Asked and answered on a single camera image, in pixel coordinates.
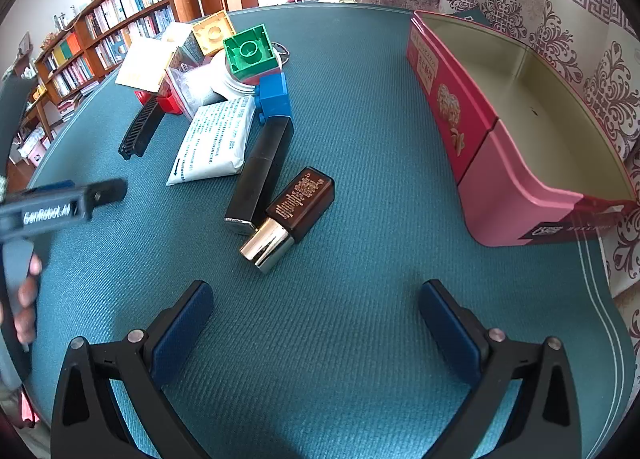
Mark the teal mat covered desktop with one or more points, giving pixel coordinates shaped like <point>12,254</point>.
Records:
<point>350,314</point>

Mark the small floral patterned box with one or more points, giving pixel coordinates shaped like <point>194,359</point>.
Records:
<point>192,46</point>

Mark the black comb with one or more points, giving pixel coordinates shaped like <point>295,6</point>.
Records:
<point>140,131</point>

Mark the white sachet packet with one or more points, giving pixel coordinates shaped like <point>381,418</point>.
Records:
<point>210,144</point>

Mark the wooden bookshelf with books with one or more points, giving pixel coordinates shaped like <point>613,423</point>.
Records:
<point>125,4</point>

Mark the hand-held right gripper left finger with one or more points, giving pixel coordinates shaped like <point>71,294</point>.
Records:
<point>182,334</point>

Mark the red cardboard box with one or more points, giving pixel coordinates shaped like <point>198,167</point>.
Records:
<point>500,179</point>

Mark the brown cosmetic bottle silver cap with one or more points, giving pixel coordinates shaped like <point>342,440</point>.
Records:
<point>300,199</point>

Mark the person's left hand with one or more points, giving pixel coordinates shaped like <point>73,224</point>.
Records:
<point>27,299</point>

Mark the clear plastic bag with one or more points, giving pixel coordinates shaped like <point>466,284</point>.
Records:
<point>197,89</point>

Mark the yellow building block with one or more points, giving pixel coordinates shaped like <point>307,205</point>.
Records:
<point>212,31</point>

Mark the white round lid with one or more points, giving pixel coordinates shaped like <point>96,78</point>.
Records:
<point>235,85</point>

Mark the red building block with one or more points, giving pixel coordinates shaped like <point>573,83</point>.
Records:
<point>170,103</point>

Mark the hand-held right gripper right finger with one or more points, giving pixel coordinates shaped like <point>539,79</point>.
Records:
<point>450,334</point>

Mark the green building block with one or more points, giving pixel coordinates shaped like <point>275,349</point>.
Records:
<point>247,51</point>

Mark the blue building block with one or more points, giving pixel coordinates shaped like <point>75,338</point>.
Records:
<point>275,96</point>

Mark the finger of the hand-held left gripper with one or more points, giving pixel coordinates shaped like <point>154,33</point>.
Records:
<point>52,186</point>
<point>107,191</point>

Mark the black lipstick case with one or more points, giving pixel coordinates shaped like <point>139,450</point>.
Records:
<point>260,169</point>

